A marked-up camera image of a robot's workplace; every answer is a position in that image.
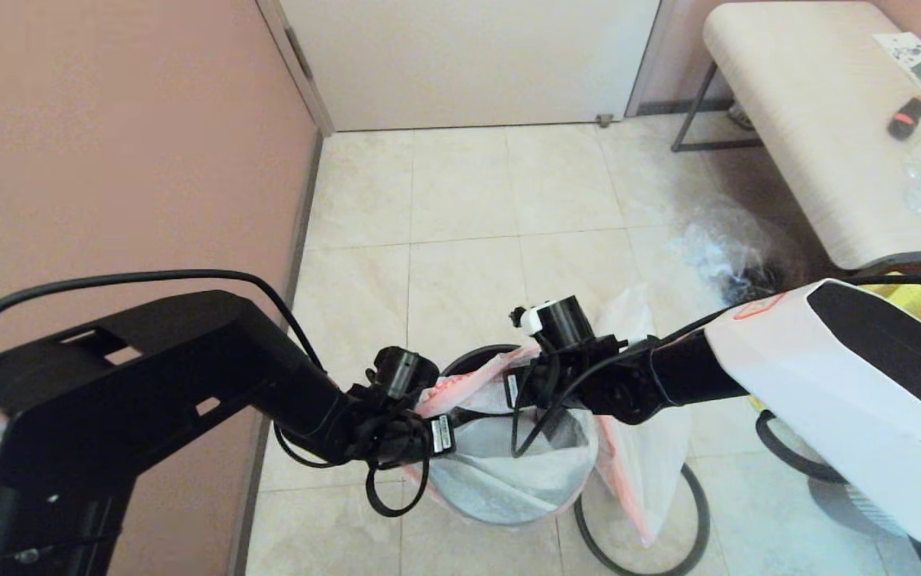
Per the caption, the used translucent trash bag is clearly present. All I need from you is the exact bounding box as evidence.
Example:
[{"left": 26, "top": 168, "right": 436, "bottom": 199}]
[{"left": 591, "top": 284, "right": 696, "bottom": 546}]

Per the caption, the black round trash bin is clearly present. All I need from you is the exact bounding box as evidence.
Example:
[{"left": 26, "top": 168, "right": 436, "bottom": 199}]
[{"left": 438, "top": 344, "right": 525, "bottom": 382}]

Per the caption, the white red plastic bag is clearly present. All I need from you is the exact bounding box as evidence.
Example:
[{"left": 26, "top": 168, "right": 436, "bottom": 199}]
[{"left": 408, "top": 346, "right": 602, "bottom": 527}]

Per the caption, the black bin ring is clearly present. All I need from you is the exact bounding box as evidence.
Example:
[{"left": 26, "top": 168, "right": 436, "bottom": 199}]
[{"left": 574, "top": 462, "right": 710, "bottom": 576}]

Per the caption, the grey ribbed robot base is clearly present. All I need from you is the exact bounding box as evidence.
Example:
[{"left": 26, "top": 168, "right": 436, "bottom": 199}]
[{"left": 814, "top": 470, "right": 911, "bottom": 538}]

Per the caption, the crumpled clear plastic bag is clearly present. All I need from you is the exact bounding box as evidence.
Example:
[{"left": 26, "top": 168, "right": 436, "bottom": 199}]
[{"left": 672, "top": 202, "right": 793, "bottom": 298}]

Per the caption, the black left wrist motor cylinder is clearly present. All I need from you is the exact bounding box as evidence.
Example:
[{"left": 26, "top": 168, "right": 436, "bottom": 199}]
[{"left": 368, "top": 346, "right": 440, "bottom": 402}]

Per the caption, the black tangled object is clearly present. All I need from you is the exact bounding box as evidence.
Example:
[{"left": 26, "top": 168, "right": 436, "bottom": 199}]
[{"left": 726, "top": 268, "right": 783, "bottom": 303}]

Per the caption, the light wood-grain table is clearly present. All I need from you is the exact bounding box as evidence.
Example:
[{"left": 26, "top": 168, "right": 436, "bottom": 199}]
[{"left": 704, "top": 2, "right": 921, "bottom": 271}]

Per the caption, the white door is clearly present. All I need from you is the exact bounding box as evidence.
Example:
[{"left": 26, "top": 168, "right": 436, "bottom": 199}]
[{"left": 278, "top": 0, "right": 661, "bottom": 132}]

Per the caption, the black orange marker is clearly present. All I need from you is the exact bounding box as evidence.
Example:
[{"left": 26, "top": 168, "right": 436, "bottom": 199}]
[{"left": 886, "top": 96, "right": 921, "bottom": 142}]

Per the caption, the black and white booklet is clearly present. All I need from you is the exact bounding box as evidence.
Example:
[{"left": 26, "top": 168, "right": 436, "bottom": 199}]
[{"left": 872, "top": 32, "right": 921, "bottom": 97}]

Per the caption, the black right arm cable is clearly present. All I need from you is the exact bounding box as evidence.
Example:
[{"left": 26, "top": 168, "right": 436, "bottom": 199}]
[{"left": 510, "top": 274, "right": 921, "bottom": 486}]

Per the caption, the black metal table frame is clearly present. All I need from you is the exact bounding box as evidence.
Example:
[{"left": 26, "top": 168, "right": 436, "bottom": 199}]
[{"left": 672, "top": 62, "right": 921, "bottom": 277}]

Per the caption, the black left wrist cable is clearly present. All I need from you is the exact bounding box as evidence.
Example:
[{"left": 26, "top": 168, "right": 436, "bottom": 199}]
[{"left": 0, "top": 270, "right": 434, "bottom": 519}]

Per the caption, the grey door frame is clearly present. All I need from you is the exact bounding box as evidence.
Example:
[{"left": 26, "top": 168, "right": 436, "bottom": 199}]
[{"left": 256, "top": 0, "right": 677, "bottom": 137}]

